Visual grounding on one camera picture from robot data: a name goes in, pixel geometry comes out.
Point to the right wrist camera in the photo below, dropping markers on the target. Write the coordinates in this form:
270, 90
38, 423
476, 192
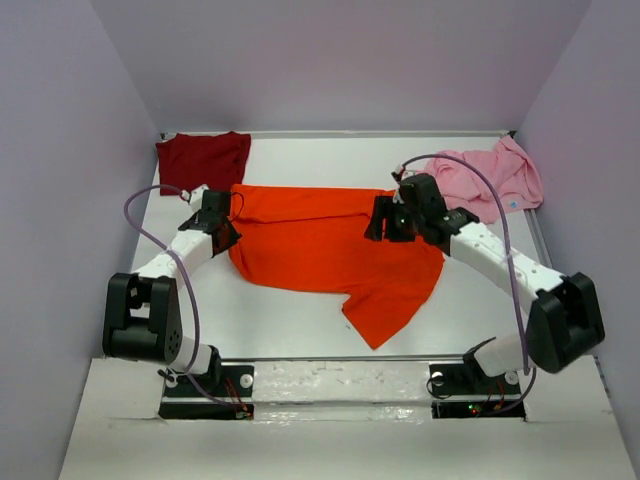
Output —
406, 191

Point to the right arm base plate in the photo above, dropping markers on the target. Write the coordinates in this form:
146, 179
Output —
458, 393

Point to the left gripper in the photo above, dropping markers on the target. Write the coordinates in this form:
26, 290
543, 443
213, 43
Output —
232, 237

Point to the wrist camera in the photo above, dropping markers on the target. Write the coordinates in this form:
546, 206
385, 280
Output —
406, 191
194, 197

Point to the dark red folded t-shirt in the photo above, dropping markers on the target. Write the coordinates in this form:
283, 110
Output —
189, 161

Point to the orange t-shirt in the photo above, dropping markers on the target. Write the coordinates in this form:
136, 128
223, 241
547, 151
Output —
312, 240

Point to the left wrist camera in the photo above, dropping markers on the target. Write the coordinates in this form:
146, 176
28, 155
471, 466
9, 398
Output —
194, 197

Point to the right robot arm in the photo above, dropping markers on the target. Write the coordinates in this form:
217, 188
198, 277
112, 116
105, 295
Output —
558, 316

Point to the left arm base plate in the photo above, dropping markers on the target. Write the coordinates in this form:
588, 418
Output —
227, 399

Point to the pink t-shirt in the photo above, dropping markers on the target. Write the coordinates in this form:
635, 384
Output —
481, 181

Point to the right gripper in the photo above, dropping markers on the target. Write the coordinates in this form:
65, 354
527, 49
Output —
384, 207

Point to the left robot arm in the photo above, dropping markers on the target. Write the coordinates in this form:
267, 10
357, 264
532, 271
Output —
151, 314

